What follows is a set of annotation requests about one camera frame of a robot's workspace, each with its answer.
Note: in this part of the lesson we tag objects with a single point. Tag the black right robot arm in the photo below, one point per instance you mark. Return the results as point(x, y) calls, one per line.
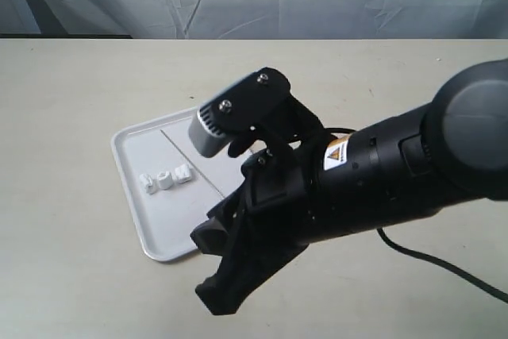
point(312, 183)

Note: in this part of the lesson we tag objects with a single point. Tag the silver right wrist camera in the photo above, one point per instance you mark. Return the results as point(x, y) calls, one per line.
point(235, 110)

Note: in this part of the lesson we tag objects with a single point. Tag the white marshmallow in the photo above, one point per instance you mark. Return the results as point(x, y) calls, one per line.
point(147, 184)
point(182, 174)
point(164, 180)

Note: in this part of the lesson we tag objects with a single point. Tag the thin metal skewer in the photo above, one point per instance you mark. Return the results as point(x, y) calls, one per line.
point(208, 169)

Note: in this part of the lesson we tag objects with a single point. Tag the white plastic tray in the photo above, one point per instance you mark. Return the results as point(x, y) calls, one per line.
point(165, 219)

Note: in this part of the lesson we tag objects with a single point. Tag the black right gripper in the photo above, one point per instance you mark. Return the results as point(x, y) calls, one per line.
point(248, 230)

